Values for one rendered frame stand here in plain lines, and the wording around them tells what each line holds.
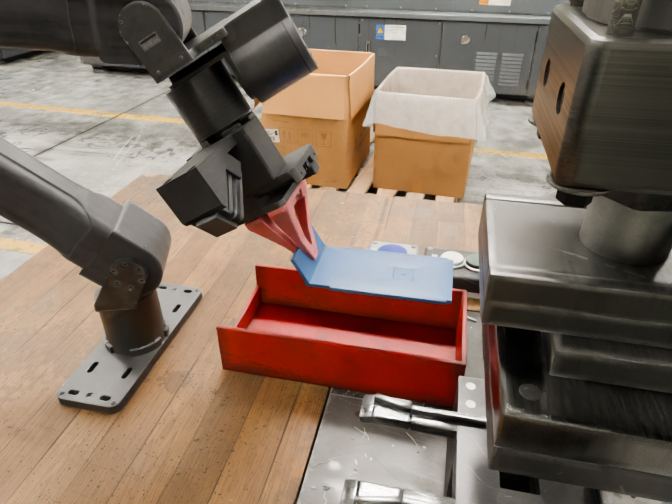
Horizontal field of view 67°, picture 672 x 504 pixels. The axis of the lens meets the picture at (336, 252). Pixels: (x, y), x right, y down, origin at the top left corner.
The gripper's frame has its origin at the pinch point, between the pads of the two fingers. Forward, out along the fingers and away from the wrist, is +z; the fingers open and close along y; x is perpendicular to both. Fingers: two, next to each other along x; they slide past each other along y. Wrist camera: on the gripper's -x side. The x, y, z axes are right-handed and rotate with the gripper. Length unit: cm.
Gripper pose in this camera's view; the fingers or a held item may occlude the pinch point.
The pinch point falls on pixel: (309, 251)
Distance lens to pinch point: 52.1
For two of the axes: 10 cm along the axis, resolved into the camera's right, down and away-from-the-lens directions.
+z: 5.0, 7.8, 3.8
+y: 8.4, -3.3, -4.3
